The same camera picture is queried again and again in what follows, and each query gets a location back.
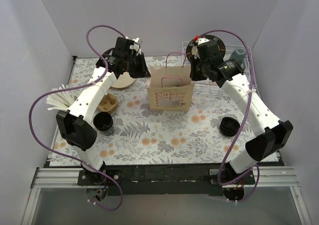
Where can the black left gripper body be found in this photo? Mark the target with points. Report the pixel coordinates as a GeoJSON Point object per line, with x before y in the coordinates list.
{"type": "Point", "coordinates": [140, 67]}

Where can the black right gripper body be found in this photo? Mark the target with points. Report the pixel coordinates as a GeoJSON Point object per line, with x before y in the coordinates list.
{"type": "Point", "coordinates": [195, 70]}

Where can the pink paper gift bag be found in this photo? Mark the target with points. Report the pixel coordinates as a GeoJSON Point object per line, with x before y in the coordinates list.
{"type": "Point", "coordinates": [170, 88]}

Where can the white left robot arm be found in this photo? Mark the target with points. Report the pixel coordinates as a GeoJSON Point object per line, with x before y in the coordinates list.
{"type": "Point", "coordinates": [76, 123]}

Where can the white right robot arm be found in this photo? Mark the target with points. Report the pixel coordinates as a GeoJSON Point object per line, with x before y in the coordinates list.
{"type": "Point", "coordinates": [271, 133]}

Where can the cream round plate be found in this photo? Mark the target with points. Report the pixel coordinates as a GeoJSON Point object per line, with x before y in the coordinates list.
{"type": "Point", "coordinates": [123, 81]}

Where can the dark rimmed dinner plate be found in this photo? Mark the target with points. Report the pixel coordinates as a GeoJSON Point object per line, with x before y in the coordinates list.
{"type": "Point", "coordinates": [220, 43]}

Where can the grey blue mug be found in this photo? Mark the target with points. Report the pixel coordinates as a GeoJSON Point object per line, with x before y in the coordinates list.
{"type": "Point", "coordinates": [240, 56]}

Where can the brown cardboard cup carrier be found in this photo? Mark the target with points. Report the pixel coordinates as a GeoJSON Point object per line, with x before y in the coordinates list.
{"type": "Point", "coordinates": [108, 104]}

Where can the floral patterned table mat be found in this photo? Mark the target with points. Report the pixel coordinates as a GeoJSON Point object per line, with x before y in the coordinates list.
{"type": "Point", "coordinates": [142, 136]}

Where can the stack of black lids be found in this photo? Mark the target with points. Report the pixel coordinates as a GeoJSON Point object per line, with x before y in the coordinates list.
{"type": "Point", "coordinates": [229, 126]}

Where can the stack of black cups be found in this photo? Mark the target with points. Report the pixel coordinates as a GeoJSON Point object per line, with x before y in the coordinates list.
{"type": "Point", "coordinates": [104, 123]}

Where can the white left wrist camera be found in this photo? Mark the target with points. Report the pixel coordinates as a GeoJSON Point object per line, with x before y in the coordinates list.
{"type": "Point", "coordinates": [136, 45]}

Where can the white wire dish rack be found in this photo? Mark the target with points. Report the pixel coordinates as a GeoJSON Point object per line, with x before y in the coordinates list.
{"type": "Point", "coordinates": [229, 51]}

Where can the black table edge rail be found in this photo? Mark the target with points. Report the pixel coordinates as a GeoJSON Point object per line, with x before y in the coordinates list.
{"type": "Point", "coordinates": [165, 179]}

